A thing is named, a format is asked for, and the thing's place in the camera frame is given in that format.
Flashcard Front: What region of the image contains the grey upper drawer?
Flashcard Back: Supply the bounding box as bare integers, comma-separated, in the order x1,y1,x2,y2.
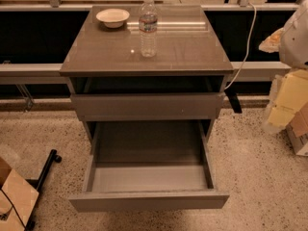
71,93,223,121

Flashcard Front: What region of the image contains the cardboard box right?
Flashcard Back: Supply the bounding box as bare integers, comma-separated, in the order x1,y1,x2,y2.
287,103,308,157

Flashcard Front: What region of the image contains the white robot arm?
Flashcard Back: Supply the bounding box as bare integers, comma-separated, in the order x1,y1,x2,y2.
259,0,308,134

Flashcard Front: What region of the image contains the grey drawer cabinet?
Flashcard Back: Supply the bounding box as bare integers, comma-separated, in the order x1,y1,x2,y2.
61,5,233,136

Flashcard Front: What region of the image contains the cardboard box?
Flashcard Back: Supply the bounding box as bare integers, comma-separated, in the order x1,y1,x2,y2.
287,103,308,157
0,158,39,231

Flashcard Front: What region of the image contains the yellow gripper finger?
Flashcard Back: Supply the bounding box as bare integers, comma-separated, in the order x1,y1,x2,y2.
259,28,284,53

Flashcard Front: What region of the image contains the cardboard box left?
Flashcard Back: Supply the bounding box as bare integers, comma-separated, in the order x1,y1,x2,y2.
0,158,39,231

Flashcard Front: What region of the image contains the black wheeled stand leg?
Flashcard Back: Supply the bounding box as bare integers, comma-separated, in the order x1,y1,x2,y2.
25,149,62,231

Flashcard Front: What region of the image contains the white cable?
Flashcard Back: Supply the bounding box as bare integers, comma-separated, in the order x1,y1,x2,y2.
223,2,258,90

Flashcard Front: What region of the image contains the clear plastic water bottle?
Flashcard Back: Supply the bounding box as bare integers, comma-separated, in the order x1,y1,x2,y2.
139,0,158,57

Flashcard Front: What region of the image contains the open grey lower drawer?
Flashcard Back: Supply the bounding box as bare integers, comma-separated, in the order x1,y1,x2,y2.
69,120,229,212

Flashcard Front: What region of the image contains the black cable on box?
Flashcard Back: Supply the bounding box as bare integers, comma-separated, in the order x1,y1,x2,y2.
0,190,27,231

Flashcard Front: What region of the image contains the white ceramic bowl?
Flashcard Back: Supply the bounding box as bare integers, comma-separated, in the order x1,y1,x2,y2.
96,9,130,29

